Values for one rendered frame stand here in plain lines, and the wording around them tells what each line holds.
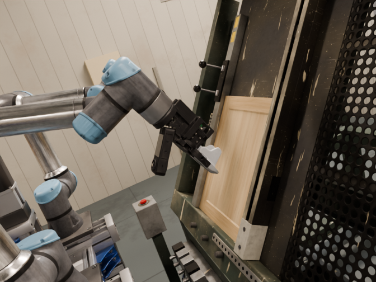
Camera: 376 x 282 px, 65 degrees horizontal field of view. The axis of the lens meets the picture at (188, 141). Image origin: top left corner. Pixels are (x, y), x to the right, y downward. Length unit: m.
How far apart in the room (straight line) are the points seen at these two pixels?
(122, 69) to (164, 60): 3.93
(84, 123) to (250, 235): 0.67
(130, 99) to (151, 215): 1.08
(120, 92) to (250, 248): 0.70
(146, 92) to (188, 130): 0.13
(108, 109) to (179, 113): 0.16
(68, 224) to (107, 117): 0.86
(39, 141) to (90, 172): 3.03
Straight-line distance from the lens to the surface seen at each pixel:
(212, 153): 0.74
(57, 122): 0.81
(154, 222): 1.67
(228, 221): 1.27
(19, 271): 0.83
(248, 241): 1.07
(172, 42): 4.63
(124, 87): 0.64
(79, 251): 1.49
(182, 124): 0.70
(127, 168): 4.55
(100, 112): 0.65
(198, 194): 1.49
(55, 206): 1.42
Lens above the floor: 1.62
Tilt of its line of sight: 16 degrees down
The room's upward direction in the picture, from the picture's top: 18 degrees counter-clockwise
